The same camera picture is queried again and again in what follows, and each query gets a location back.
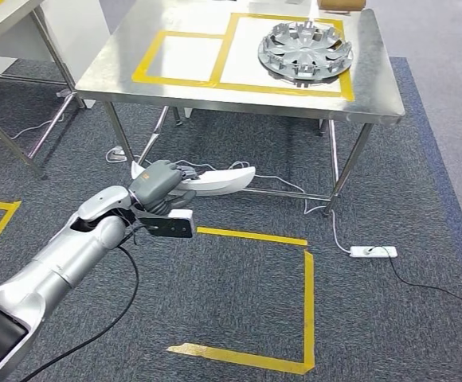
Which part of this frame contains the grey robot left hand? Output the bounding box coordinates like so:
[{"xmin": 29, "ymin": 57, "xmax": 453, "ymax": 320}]
[{"xmin": 128, "ymin": 159, "xmax": 200, "ymax": 216}]

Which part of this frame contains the white curved plastic part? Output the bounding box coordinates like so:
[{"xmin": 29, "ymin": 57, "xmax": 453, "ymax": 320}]
[{"xmin": 130, "ymin": 160, "xmax": 256, "ymax": 197}]

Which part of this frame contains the steel workbench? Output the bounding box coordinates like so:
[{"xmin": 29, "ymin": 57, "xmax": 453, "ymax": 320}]
[{"xmin": 75, "ymin": 0, "xmax": 406, "ymax": 217}]

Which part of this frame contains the white power adapter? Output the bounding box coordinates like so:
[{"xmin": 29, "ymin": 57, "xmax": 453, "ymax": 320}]
[{"xmin": 105, "ymin": 146, "xmax": 129, "ymax": 165}]

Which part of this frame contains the white cabinet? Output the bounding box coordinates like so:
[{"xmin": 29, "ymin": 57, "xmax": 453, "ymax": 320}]
[{"xmin": 0, "ymin": 0, "xmax": 111, "ymax": 110}]

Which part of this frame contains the silver wheel hubcap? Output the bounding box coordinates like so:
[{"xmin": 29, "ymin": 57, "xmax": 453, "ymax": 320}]
[{"xmin": 258, "ymin": 20, "xmax": 354, "ymax": 88}]

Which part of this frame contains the cardboard box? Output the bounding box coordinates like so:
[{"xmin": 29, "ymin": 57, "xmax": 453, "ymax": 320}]
[{"xmin": 317, "ymin": 0, "xmax": 367, "ymax": 12}]

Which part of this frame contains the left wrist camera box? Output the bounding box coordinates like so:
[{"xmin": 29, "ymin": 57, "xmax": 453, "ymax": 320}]
[{"xmin": 131, "ymin": 208, "xmax": 195, "ymax": 240}]

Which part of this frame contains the white floor cable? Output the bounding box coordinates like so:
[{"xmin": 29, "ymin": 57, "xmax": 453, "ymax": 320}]
[
  {"xmin": 172, "ymin": 158, "xmax": 330, "ymax": 216},
  {"xmin": 302, "ymin": 197, "xmax": 353, "ymax": 255}
]

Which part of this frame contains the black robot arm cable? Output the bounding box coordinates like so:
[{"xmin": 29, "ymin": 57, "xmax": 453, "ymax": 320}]
[{"xmin": 18, "ymin": 243, "xmax": 140, "ymax": 382}]

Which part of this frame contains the steel frame table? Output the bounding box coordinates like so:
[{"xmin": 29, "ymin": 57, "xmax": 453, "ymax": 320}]
[{"xmin": 0, "ymin": 0, "xmax": 87, "ymax": 181}]

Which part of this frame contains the black floor cable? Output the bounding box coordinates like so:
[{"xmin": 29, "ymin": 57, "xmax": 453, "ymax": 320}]
[{"xmin": 368, "ymin": 246, "xmax": 462, "ymax": 316}]

